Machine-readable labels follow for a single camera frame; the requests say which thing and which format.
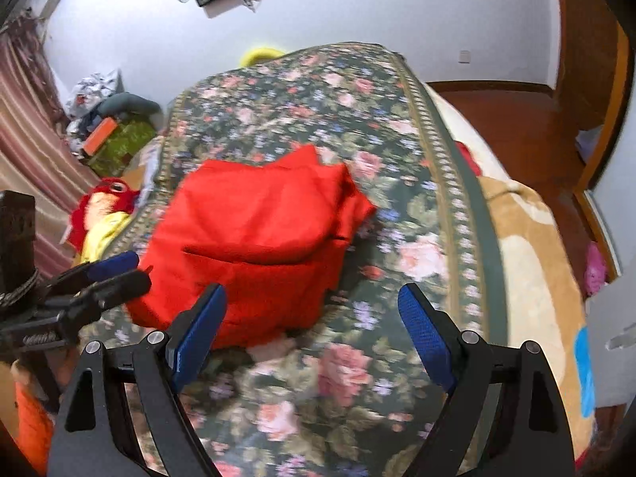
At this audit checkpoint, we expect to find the floral blanket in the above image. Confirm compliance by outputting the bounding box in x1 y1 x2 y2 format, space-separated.
97 42 508 477

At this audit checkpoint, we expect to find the red plush toy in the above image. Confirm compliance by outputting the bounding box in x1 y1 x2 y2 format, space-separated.
64 177 141 254

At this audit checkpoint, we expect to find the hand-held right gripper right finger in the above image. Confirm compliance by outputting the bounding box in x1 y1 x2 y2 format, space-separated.
396 282 577 477

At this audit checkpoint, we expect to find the wooden door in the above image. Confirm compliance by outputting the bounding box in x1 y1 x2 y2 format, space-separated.
551 0 636 190

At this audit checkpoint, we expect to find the grey neck pillow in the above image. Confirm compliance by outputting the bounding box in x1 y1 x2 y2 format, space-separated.
97 92 163 121

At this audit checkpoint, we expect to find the red jacket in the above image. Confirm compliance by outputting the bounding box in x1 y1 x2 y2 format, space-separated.
126 144 377 349

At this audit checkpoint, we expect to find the orange and green box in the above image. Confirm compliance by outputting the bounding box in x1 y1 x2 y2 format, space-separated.
88 119 158 178

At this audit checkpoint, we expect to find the pink bag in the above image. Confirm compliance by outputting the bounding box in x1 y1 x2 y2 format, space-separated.
583 241 608 297

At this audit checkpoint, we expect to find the red cloth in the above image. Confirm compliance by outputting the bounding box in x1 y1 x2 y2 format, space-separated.
453 142 482 178

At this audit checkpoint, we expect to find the striped curtain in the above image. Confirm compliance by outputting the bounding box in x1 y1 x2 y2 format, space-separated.
0 12 103 281

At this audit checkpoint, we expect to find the tan fleece blanket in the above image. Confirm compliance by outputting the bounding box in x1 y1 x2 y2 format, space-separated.
422 82 593 464

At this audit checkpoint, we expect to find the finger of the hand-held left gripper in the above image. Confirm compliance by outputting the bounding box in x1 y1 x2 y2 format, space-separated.
46 251 141 296
60 268 153 328

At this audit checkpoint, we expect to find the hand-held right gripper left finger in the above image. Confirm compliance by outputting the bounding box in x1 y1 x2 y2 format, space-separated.
47 282 228 477

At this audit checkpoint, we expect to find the white patterned bag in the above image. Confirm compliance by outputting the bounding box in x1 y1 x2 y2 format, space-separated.
66 68 123 116

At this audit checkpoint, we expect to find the yellow ring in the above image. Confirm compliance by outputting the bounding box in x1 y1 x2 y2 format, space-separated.
239 46 286 68

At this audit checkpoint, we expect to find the grey striped cloth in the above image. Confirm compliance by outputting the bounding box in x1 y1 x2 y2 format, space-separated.
135 134 167 204

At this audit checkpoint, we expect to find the yellow cloth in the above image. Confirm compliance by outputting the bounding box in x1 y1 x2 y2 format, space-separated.
78 211 136 263

